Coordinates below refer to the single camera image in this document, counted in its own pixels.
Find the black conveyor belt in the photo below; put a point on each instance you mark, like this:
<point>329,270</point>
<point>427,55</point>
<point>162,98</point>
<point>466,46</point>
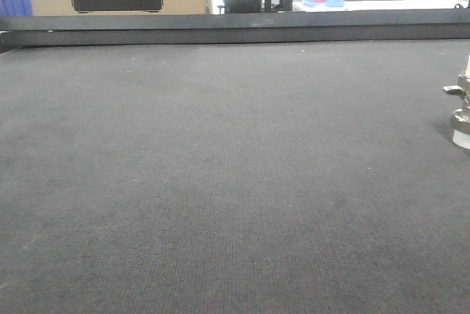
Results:
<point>287,178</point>

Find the light blue tray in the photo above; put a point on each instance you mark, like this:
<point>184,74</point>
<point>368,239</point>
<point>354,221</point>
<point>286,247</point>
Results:
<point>326,3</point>

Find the white table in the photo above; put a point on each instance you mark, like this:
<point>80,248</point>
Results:
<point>386,5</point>

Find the black conveyor side rail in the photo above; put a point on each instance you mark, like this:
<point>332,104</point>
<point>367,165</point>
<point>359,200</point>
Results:
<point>285,27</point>

